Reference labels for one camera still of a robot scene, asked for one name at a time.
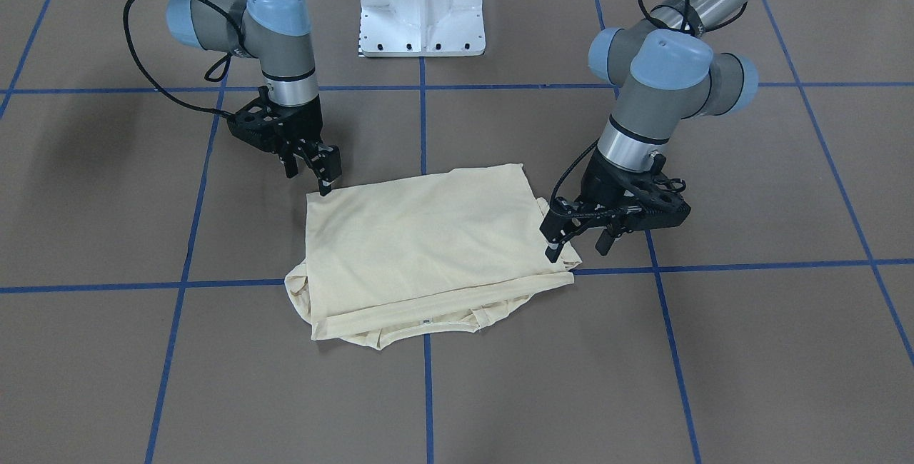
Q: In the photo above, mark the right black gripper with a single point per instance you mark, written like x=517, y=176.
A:
x=303, y=125

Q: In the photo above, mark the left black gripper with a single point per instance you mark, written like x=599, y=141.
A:
x=598, y=186

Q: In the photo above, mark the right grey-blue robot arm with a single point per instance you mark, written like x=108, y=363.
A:
x=276, y=33

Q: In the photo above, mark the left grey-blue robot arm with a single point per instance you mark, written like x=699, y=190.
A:
x=665, y=73

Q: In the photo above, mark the cream long-sleeve printed shirt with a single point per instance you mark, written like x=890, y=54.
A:
x=454, y=251

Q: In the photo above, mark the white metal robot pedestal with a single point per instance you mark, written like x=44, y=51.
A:
x=421, y=28

